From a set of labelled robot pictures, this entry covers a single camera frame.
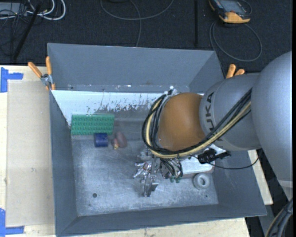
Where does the silver crinkled foil wrapper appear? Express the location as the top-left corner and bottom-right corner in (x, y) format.
(132, 161), (154, 180)

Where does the grey metal bin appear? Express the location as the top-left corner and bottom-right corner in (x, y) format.
(46, 42), (267, 237)

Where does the brown toy figure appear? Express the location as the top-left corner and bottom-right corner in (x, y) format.
(111, 131), (128, 150)

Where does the dark blue small cylinder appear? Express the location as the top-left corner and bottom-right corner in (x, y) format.
(93, 132), (109, 148)

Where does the green studded flat block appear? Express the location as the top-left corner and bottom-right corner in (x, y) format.
(71, 114), (115, 136)

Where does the pale wood flat board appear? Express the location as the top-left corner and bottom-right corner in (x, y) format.
(5, 79), (55, 227)

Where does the grey ring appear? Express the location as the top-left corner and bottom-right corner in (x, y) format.
(192, 172), (211, 190)

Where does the black cylinder on white bracket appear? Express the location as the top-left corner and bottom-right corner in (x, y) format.
(196, 144), (231, 164)

